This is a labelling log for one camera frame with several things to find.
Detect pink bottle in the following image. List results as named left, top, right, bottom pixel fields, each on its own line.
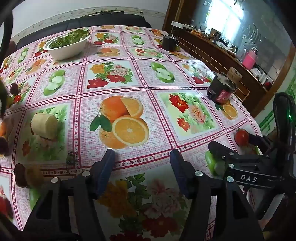
left=242, top=47, right=259, bottom=70

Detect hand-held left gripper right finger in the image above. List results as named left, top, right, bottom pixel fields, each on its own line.
left=170, top=149, right=264, bottom=241

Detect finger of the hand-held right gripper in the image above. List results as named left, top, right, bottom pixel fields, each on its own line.
left=208, top=140, right=269, bottom=173
left=248, top=134, right=272, bottom=149

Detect fruit and flower print tablecloth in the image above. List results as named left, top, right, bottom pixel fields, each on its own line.
left=0, top=25, right=264, bottom=241

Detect dark red heart-shaped fruit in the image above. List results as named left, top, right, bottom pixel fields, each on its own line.
left=14, top=163, right=26, bottom=188

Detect beige tape roll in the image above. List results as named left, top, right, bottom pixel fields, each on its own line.
left=226, top=67, right=243, bottom=82

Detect black cable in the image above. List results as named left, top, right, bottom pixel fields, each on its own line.
left=0, top=0, right=15, bottom=55

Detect black sofa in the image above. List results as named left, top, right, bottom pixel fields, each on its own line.
left=16, top=13, right=152, bottom=48

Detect green leafy vegetables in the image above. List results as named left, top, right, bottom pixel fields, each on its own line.
left=50, top=28, right=91, bottom=49

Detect peeled sugarcane piece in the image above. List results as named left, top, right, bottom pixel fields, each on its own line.
left=31, top=113, right=58, bottom=140

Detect dark mug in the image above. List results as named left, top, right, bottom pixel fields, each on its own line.
left=162, top=35, right=179, bottom=52

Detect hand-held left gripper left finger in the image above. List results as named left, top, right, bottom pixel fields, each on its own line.
left=23, top=149, right=116, bottom=241

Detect green bamboo wall decal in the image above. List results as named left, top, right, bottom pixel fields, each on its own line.
left=258, top=80, right=296, bottom=137

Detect red tomato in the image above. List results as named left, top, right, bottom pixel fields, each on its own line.
left=234, top=128, right=250, bottom=147

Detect white bowl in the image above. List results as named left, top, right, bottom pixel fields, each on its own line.
left=43, top=29, right=91, bottom=60

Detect dark jar with red label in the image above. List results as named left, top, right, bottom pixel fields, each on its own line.
left=206, top=72, right=238, bottom=106

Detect tan longan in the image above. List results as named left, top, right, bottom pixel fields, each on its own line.
left=25, top=166, right=43, bottom=188

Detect wooden sideboard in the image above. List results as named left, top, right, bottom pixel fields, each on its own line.
left=170, top=21, right=275, bottom=118

